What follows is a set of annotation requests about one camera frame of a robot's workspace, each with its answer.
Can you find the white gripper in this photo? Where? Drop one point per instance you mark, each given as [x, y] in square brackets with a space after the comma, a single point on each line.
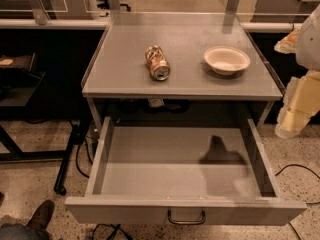
[309, 44]

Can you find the orange soda can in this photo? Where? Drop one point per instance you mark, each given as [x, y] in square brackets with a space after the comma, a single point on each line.
[159, 68]

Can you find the grey open drawer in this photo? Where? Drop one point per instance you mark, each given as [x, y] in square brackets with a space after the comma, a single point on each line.
[140, 173]

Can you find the white paper bowl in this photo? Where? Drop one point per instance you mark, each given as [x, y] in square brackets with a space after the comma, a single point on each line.
[226, 61]

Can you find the grey cabinet table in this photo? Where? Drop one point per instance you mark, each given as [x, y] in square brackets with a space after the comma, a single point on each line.
[118, 69]

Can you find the black side stand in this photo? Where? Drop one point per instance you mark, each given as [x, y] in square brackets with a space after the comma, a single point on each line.
[18, 86]

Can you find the brown shoe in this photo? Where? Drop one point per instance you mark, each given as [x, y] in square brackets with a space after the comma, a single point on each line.
[42, 216]

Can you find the blue jeans leg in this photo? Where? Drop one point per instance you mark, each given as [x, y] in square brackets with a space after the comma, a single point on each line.
[20, 232]

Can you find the black drawer handle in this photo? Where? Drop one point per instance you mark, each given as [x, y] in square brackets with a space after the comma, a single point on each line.
[186, 218]

